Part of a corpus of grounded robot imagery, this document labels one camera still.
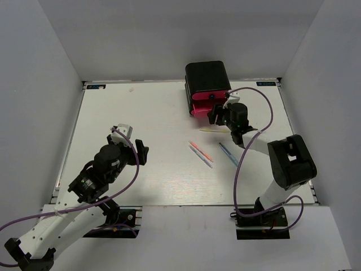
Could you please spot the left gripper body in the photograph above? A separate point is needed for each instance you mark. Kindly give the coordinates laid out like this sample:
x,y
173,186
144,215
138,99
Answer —
x,y
128,153

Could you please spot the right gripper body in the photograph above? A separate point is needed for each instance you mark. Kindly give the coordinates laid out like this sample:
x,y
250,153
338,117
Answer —
x,y
224,115

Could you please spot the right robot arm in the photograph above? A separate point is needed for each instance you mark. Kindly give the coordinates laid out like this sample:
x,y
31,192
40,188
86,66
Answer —
x,y
291,163

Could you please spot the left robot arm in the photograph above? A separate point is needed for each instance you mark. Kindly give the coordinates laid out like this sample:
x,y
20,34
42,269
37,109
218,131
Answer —
x,y
83,208

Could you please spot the yellow pen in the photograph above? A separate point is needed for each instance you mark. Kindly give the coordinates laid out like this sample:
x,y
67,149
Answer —
x,y
214,130

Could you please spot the red clear pen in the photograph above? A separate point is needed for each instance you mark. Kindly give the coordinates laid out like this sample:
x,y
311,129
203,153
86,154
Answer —
x,y
201,151

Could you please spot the black drawer cabinet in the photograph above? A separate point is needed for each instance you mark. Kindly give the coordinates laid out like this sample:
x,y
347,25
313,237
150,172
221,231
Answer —
x,y
205,76

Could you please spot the blue clear pen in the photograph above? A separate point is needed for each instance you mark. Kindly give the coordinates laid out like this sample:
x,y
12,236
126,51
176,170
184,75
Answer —
x,y
206,161

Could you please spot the light blue pen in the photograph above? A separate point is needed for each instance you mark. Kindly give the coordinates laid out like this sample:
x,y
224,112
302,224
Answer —
x,y
229,155

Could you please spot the right corner label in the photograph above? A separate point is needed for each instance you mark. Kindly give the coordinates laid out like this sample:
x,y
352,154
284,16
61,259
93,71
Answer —
x,y
266,83

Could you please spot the corner label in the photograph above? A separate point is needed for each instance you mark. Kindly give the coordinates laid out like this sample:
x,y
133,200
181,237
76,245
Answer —
x,y
95,87
266,83

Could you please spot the left corner label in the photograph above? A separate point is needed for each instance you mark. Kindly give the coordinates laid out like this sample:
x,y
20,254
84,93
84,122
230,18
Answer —
x,y
95,87

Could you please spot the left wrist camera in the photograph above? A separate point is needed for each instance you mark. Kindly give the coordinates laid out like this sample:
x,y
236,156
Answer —
x,y
121,132

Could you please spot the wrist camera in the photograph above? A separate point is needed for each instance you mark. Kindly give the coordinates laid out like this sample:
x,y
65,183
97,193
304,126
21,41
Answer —
x,y
121,132
232,97

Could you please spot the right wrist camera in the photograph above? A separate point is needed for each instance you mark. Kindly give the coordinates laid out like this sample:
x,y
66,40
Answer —
x,y
232,97

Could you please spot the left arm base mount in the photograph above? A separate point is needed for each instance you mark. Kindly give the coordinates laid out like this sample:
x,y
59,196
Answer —
x,y
127,225

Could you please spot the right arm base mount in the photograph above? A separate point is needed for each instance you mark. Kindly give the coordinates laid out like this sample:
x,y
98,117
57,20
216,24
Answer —
x,y
269,226

